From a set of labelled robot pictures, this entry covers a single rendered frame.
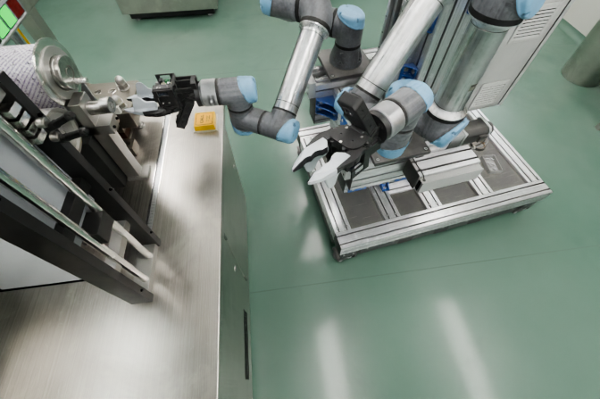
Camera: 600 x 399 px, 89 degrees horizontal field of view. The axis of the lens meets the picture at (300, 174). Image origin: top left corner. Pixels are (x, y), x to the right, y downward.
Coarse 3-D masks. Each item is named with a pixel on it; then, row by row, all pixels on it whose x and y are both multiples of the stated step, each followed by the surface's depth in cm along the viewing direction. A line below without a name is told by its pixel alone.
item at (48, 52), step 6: (48, 48) 65; (54, 48) 67; (60, 48) 69; (42, 54) 63; (48, 54) 65; (60, 54) 69; (66, 54) 71; (42, 60) 63; (48, 60) 65; (42, 66) 63; (48, 66) 64; (48, 72) 64; (48, 78) 64; (48, 84) 64; (54, 84) 66; (54, 90) 66; (60, 90) 67; (72, 90) 72; (78, 90) 74; (60, 96) 68; (66, 96) 69
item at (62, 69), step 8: (56, 56) 66; (64, 56) 68; (56, 64) 65; (64, 64) 67; (72, 64) 70; (56, 72) 65; (64, 72) 67; (72, 72) 70; (56, 80) 66; (64, 80) 67; (72, 80) 69; (64, 88) 68; (72, 88) 69
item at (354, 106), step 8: (344, 96) 53; (352, 96) 52; (360, 96) 53; (344, 104) 53; (352, 104) 51; (360, 104) 52; (344, 112) 57; (352, 112) 53; (360, 112) 53; (368, 112) 55; (352, 120) 58; (360, 120) 54; (368, 120) 56; (360, 128) 59; (368, 128) 58; (376, 128) 60
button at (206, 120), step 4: (196, 112) 108; (200, 112) 108; (204, 112) 108; (208, 112) 108; (212, 112) 108; (196, 116) 107; (200, 116) 107; (204, 116) 107; (208, 116) 107; (212, 116) 107; (196, 120) 106; (200, 120) 106; (204, 120) 106; (208, 120) 106; (212, 120) 106; (196, 124) 104; (200, 124) 104; (204, 124) 104; (208, 124) 104; (212, 124) 104; (196, 128) 104; (200, 128) 105; (204, 128) 105; (208, 128) 105; (212, 128) 105
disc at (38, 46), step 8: (40, 40) 64; (48, 40) 66; (40, 48) 63; (64, 48) 71; (32, 56) 61; (40, 56) 63; (40, 64) 63; (40, 72) 62; (40, 80) 62; (48, 88) 64; (80, 88) 75; (56, 96) 66; (64, 104) 69
